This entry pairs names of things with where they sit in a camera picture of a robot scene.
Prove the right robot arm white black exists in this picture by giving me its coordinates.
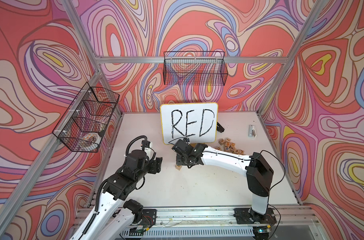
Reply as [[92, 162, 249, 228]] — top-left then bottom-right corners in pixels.
[[170, 138, 286, 217]]

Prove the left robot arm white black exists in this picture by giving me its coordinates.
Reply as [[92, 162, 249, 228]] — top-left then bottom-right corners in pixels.
[[71, 136, 163, 240]]

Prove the whiteboard with yellow rim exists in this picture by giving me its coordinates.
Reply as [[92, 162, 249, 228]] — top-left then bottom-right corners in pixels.
[[160, 103, 219, 144]]

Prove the black binder clip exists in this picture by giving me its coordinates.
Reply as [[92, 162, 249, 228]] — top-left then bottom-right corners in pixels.
[[217, 122, 225, 133]]

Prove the tape roll in basket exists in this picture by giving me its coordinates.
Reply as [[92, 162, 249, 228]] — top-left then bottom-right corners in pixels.
[[80, 133, 101, 150]]

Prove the grey whiteboard eraser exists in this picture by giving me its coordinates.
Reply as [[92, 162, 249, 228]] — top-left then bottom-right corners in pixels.
[[248, 125, 257, 138]]

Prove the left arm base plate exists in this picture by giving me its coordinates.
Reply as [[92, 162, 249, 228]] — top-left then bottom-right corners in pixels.
[[132, 209, 157, 226]]

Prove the black wire basket left wall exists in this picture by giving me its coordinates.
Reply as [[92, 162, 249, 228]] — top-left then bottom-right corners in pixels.
[[52, 83, 120, 153]]

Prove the black wire basket wall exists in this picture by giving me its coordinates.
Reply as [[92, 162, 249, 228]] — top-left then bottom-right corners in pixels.
[[163, 50, 228, 86], [52, 83, 120, 153]]

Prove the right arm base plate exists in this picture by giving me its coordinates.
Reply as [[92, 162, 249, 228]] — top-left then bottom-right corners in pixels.
[[234, 208, 277, 226]]

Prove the black wire basket back wall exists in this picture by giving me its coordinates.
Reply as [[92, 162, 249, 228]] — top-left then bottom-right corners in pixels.
[[163, 50, 228, 86]]

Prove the aluminium rail at front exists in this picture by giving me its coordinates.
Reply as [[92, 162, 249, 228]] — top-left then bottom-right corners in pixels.
[[152, 205, 320, 228]]

